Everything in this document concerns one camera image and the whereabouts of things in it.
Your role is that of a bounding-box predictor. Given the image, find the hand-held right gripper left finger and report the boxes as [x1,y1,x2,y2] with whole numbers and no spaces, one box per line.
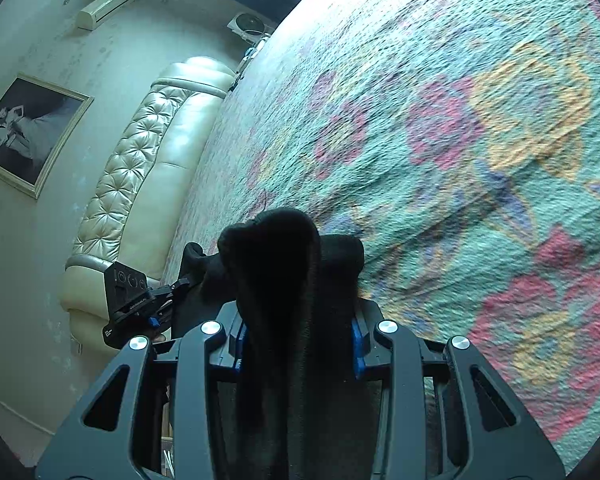
[35,302,251,480]

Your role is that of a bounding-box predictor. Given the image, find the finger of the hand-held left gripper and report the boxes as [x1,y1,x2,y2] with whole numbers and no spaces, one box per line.
[147,309,174,342]
[150,278,192,312]

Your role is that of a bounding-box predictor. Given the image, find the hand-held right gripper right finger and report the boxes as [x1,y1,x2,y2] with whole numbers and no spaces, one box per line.
[350,300,566,480]

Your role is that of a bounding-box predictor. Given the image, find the black pants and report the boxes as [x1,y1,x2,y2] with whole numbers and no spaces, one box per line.
[170,208,386,480]

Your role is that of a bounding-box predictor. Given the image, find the cream tufted headboard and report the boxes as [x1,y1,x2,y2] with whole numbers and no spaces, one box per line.
[62,56,236,348]

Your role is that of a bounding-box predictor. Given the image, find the floral bed blanket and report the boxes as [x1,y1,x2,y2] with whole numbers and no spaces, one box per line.
[160,0,600,476]

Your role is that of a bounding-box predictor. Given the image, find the bedside table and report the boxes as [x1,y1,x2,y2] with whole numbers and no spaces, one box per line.
[230,35,273,92]

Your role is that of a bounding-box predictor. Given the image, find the white fan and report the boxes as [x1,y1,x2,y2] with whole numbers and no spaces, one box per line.
[227,11,271,43]

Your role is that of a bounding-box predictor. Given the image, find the framed wall picture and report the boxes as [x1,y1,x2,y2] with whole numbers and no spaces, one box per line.
[0,74,95,200]

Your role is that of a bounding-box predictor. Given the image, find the white wall air conditioner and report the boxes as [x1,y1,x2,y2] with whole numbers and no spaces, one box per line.
[77,0,137,31]

